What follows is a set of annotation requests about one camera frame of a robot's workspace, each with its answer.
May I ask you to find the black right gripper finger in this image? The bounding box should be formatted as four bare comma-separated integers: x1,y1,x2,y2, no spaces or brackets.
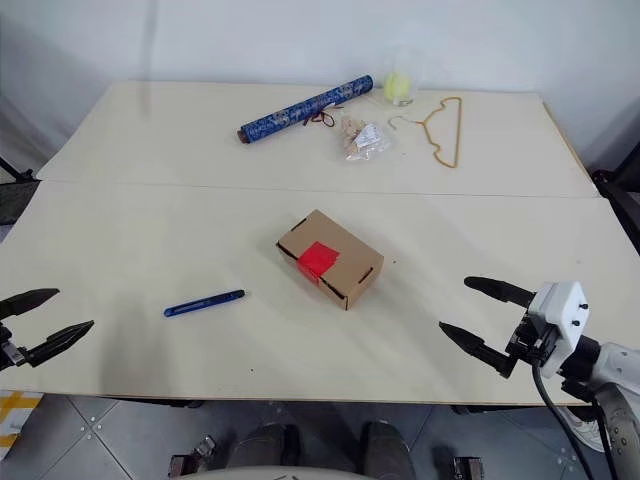
463,275,536,308
438,321,517,379

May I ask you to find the dark mesh tray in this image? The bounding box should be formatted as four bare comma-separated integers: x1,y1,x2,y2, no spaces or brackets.
0,179,42,227

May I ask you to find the black tripod stand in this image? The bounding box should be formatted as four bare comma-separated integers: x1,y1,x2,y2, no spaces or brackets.
0,156,35,182

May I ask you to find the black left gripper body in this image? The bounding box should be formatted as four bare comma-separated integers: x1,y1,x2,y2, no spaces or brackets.
0,324,29,374

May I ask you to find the brown cardboard box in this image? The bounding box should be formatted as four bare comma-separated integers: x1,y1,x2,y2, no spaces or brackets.
275,209,386,312

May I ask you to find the white shoe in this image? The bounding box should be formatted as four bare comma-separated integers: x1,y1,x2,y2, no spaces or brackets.
556,404,609,454

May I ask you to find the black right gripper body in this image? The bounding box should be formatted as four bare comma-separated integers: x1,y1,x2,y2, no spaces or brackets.
504,312,557,366

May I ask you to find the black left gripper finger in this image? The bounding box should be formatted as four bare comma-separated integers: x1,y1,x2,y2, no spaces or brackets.
0,288,61,321
24,320,96,369

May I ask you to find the dark rounded shape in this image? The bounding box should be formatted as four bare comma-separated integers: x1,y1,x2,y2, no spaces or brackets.
360,420,417,474
233,422,302,472

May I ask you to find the clear bag of wooden pieces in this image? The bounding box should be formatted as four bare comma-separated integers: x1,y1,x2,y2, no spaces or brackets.
338,113,394,164

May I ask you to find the metal caster bracket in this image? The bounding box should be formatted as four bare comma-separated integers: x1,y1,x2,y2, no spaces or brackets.
451,454,484,480
168,434,217,477

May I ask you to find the clear glass cup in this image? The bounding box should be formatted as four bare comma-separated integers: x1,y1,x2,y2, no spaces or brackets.
381,45,419,108

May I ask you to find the dark red scroll string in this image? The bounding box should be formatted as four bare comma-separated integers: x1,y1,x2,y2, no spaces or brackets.
309,103,346,129

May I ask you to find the red tape patch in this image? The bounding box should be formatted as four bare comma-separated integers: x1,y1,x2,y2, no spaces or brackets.
297,241,341,284

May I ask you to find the gold wire clothes hanger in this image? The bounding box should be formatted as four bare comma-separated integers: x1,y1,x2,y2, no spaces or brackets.
389,96,464,170

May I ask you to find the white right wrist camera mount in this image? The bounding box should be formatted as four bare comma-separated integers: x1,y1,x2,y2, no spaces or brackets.
528,280,592,379

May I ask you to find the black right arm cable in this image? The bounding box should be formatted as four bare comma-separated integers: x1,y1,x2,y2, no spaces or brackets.
530,358,597,480

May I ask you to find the blue patterned scroll roll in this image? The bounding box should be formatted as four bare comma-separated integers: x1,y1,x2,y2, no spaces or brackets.
236,74,376,147

